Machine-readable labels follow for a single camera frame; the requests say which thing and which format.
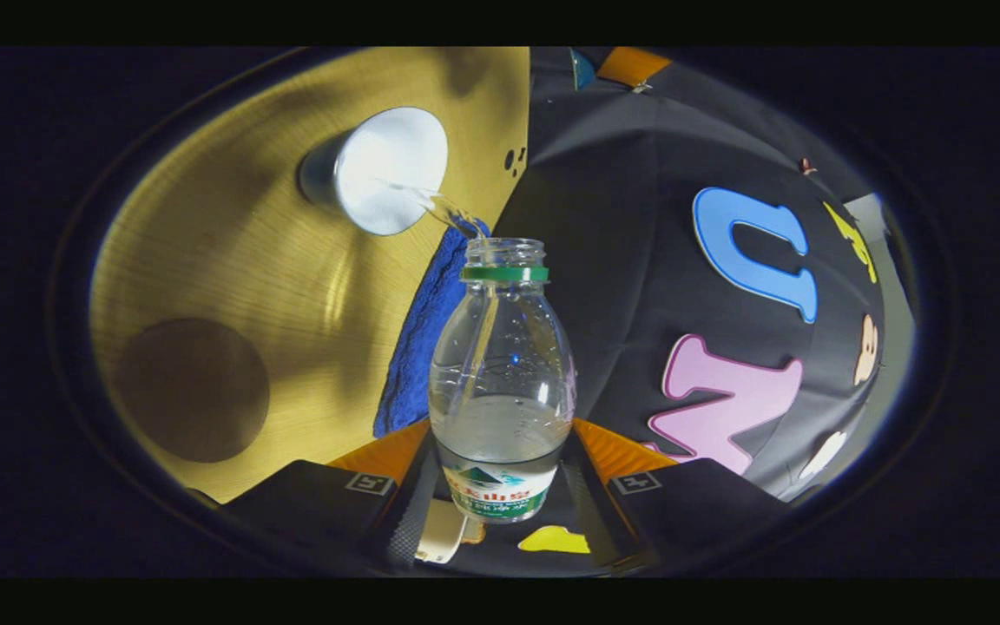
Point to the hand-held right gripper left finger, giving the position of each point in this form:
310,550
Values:
309,503

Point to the black backdrop cloth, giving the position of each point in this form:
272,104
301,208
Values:
621,217

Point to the brown toast slice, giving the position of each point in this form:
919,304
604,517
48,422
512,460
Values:
475,531

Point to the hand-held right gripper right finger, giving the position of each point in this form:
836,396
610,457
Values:
700,503

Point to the clear plastic water bottle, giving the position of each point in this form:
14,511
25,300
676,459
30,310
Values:
500,417

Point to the blue towel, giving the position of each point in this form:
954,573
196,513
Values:
413,365

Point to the white toaster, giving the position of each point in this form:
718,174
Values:
441,531

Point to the red clip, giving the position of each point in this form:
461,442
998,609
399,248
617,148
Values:
806,166

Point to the silver teacup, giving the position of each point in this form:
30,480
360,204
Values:
387,169

